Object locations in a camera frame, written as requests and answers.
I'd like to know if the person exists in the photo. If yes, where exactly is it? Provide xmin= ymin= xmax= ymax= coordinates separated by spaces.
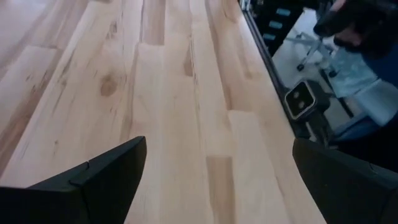
xmin=313 ymin=0 xmax=398 ymax=91

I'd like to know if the black aluminium table frame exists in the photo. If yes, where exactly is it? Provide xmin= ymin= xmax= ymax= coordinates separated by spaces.
xmin=238 ymin=0 xmax=335 ymax=147

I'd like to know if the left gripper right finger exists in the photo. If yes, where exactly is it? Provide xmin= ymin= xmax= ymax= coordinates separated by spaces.
xmin=292 ymin=138 xmax=398 ymax=224

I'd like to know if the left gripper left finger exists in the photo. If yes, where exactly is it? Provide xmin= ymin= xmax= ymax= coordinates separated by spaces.
xmin=0 ymin=136 xmax=147 ymax=224

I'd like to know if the black control box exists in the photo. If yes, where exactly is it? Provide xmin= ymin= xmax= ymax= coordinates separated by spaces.
xmin=248 ymin=0 xmax=304 ymax=55

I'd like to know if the office chair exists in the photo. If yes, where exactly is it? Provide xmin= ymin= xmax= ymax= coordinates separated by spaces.
xmin=284 ymin=30 xmax=340 ymax=78

